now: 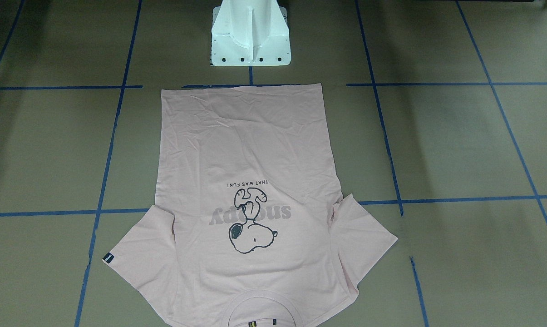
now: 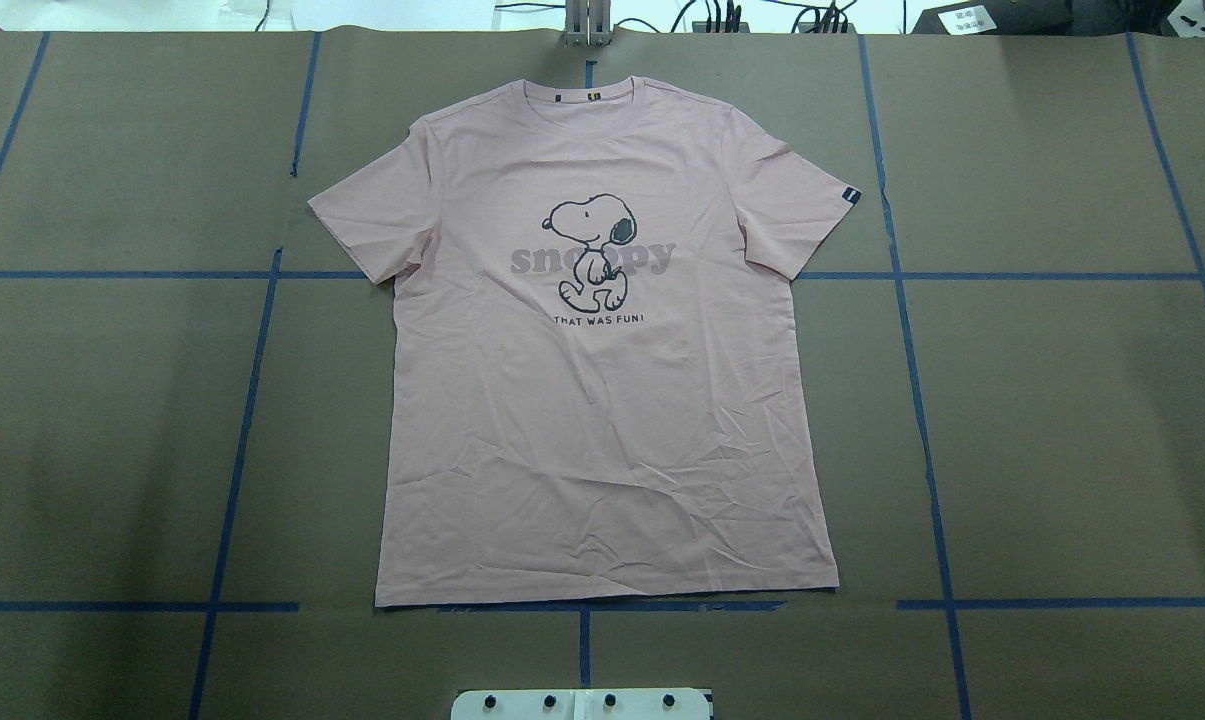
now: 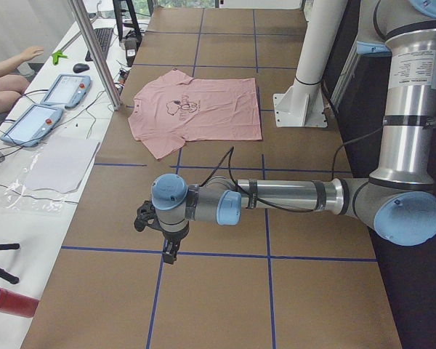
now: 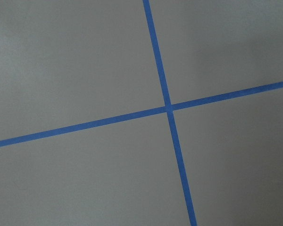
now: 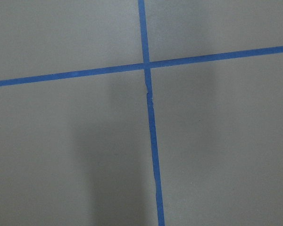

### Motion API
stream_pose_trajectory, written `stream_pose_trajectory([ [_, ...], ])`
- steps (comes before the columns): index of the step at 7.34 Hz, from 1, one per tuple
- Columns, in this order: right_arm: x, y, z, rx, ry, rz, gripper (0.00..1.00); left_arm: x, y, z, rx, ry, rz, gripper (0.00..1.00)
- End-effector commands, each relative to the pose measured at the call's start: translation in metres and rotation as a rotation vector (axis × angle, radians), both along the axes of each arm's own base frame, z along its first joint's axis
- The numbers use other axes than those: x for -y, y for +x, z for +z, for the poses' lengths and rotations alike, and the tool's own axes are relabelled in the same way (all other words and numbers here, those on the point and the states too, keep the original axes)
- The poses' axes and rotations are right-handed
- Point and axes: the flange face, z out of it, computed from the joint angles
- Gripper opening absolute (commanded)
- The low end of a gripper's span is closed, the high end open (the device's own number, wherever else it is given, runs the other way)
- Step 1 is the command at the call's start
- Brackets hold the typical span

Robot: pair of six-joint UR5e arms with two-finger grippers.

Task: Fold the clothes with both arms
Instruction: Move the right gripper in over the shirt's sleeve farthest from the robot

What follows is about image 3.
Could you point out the seated person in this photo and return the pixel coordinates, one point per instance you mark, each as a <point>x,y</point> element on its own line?
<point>13,86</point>

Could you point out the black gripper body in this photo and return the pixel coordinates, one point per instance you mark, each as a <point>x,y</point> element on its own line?
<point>173,236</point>

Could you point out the aluminium frame post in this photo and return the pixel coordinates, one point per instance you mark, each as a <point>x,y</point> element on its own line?
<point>79,11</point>

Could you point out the white pedestal column with base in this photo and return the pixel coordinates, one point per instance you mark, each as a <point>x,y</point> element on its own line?
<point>302,104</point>

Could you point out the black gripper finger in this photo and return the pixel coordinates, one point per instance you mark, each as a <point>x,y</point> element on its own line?
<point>174,251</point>
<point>166,254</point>

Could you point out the black tripod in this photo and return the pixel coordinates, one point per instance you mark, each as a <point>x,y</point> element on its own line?
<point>7,253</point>

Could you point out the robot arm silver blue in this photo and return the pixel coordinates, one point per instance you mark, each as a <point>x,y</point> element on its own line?
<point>395,200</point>

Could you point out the clear plastic bag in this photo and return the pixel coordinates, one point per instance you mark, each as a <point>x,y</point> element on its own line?
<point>17,197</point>

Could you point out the teach pendant tablet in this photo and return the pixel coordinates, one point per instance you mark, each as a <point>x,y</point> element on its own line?
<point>67,90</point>
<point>36,122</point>

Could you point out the pink snoopy t-shirt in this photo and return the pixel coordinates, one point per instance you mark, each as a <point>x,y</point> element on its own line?
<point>177,108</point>

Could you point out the red cylinder bottle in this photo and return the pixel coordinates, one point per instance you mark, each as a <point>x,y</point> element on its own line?
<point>16,304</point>

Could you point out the far teach pendant tablet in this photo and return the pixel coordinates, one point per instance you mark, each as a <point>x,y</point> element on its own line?
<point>67,90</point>

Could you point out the black power adapter box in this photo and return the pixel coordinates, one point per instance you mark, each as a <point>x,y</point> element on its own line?
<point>130,46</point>

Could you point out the black computer mouse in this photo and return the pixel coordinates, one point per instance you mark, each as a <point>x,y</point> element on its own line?
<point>80,67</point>

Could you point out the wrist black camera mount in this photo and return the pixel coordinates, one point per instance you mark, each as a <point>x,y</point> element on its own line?
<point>146,217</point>

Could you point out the brown paper table cover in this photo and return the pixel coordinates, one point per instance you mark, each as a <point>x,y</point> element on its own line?
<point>244,278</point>

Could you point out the black keyboard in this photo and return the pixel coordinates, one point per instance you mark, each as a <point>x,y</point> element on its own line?
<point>104,37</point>

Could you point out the near teach pendant tablet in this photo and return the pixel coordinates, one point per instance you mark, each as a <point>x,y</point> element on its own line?
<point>36,122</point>

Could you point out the green plastic clamp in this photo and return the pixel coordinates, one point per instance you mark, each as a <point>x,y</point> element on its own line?
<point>57,56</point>

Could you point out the white paper sheet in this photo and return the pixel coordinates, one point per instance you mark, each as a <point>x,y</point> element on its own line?
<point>62,164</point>

